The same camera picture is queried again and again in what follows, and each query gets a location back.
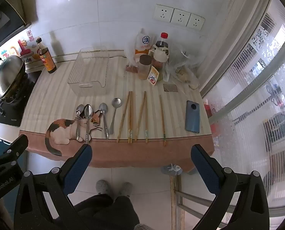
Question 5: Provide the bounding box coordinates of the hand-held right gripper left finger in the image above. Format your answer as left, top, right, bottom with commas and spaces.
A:
13, 144, 93, 230

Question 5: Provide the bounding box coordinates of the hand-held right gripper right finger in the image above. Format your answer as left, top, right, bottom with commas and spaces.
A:
191, 144, 269, 230

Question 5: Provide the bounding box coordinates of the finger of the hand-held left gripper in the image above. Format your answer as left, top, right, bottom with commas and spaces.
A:
0, 134, 29, 164

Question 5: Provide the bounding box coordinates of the steel spoon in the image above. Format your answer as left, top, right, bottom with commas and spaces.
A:
99, 103, 109, 140
75, 104, 85, 141
84, 104, 93, 144
108, 98, 122, 135

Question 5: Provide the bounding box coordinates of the clear plastic storage container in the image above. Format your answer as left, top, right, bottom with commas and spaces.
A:
68, 47, 110, 95

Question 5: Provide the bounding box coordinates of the grey metal rack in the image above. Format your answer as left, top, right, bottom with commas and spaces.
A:
175, 189, 220, 221

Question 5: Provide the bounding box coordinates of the grey fuzzy slipper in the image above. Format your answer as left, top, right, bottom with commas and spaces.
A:
118, 182, 134, 198
96, 179, 114, 195

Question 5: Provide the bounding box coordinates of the grey cloth bundle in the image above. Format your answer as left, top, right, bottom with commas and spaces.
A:
161, 163, 183, 175

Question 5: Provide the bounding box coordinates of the black gas stove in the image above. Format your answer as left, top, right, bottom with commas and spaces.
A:
0, 71, 43, 128

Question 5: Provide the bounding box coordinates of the wooden table leg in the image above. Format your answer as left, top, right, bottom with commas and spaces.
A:
169, 174, 179, 230

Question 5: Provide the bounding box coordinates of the person's left leg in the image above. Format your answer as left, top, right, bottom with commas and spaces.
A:
73, 194, 115, 230

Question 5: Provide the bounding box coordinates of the person's leg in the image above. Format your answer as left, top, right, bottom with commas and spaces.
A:
73, 194, 115, 230
113, 195, 140, 230

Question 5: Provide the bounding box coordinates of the blue smartphone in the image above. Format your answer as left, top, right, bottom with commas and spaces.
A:
185, 100, 201, 134

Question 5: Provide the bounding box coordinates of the striped cat print tablecloth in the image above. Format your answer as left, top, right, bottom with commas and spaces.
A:
19, 53, 216, 173

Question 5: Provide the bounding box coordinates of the person's right leg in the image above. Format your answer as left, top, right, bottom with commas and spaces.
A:
113, 195, 140, 230

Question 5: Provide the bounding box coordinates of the steel lidded wok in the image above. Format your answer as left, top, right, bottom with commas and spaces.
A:
0, 55, 28, 132

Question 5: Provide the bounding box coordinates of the row of wooden chopsticks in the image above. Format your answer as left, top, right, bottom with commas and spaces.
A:
117, 90, 167, 147

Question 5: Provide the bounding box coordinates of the frosted glass sliding door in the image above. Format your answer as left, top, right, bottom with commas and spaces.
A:
200, 0, 285, 221

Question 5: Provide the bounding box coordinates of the small brown card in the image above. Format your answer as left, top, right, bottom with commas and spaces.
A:
163, 84, 178, 93

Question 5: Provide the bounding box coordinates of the dark soy sauce bottle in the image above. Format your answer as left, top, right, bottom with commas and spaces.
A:
36, 38, 57, 74

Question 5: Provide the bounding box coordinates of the small yellow box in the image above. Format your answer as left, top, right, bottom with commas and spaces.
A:
147, 66, 160, 86

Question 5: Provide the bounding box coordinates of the clear plastic bag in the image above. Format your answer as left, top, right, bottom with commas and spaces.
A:
165, 47, 201, 90

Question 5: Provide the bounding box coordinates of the brown lid clear jar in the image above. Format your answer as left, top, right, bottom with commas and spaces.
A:
139, 55, 153, 80

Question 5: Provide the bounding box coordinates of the white lidded seasoning jug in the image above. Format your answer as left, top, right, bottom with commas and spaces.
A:
149, 47, 170, 63

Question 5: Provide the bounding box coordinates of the black range hood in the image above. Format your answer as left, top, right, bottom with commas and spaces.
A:
0, 0, 32, 54

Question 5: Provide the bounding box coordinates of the red cap dark bottle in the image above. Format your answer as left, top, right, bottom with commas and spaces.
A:
154, 32, 170, 53

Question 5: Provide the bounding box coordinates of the white salt bag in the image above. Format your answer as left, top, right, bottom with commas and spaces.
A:
134, 29, 155, 58

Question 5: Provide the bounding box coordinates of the group of colourful wall stickers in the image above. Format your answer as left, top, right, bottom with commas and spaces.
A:
0, 30, 38, 66

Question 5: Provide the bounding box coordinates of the white wall socket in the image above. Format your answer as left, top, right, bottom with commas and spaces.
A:
187, 13, 205, 31
153, 4, 174, 22
171, 8, 191, 26

